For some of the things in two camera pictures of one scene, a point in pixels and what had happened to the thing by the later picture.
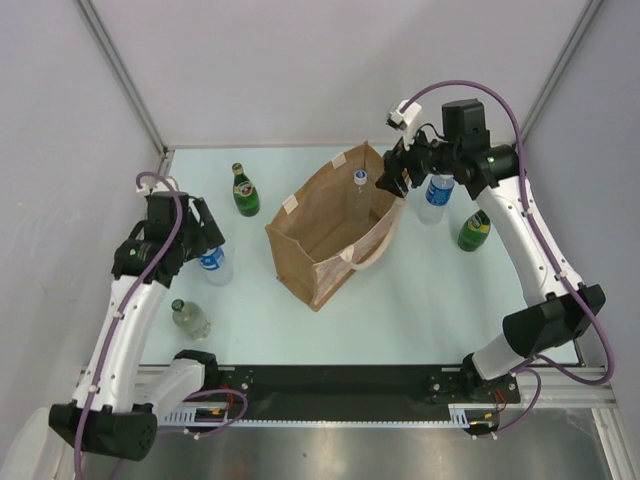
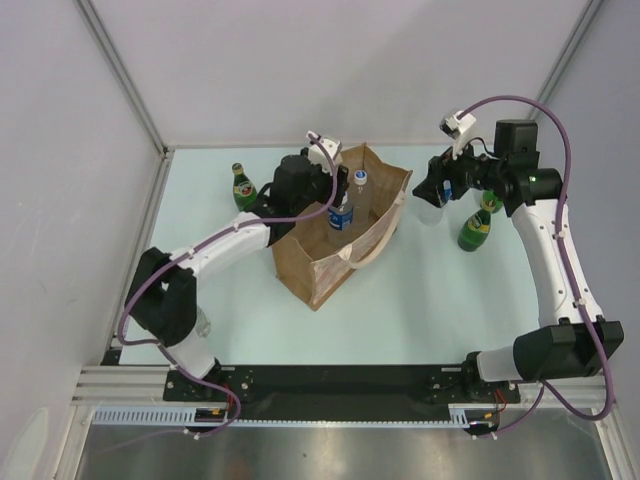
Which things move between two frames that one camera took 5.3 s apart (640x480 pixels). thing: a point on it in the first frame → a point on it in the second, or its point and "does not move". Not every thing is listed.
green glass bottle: (475, 231) does not move
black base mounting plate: (352, 391) does not move
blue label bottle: (438, 195) does not move
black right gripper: (395, 161) → (441, 169)
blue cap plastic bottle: (359, 203) does not move
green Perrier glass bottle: (245, 193) does not move
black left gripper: (208, 235) → (327, 180)
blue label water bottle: (216, 272) → (341, 218)
